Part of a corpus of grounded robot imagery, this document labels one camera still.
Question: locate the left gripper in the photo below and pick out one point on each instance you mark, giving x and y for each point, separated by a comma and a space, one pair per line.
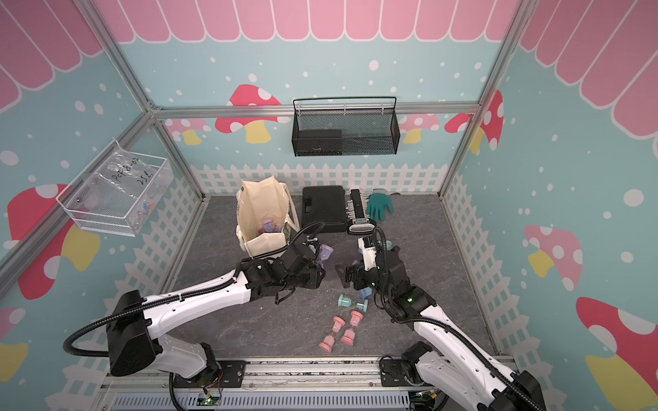
314, 276

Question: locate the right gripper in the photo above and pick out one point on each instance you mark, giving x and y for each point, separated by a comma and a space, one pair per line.
360, 271

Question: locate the purple hourglass top cluster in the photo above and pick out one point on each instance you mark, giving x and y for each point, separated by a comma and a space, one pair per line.
269, 227

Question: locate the cream canvas tote bag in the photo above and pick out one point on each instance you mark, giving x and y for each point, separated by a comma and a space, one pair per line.
266, 216

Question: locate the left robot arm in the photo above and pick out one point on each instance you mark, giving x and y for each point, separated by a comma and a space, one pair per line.
136, 335

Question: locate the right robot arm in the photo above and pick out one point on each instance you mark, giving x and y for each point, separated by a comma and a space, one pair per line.
448, 360

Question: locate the blue hourglass right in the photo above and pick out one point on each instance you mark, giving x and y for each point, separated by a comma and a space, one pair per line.
365, 293

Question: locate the plastic bag in bin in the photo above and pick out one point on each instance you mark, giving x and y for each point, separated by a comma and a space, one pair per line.
128, 180

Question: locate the black plastic case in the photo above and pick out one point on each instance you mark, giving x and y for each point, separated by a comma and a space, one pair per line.
325, 204

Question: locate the green rubber glove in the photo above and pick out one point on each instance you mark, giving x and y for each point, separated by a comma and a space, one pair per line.
379, 206

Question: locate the black bit holder strip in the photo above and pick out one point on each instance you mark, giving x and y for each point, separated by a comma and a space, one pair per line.
359, 221

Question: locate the black box in basket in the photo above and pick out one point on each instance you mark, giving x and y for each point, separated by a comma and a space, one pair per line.
317, 142

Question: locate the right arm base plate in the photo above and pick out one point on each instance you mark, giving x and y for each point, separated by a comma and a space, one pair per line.
397, 372

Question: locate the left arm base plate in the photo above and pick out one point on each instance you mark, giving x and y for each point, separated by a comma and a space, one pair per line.
225, 374

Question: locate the black wire mesh basket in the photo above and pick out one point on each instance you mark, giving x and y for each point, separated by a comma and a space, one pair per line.
369, 125

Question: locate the clear plastic wall bin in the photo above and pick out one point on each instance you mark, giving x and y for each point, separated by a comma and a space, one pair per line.
115, 190

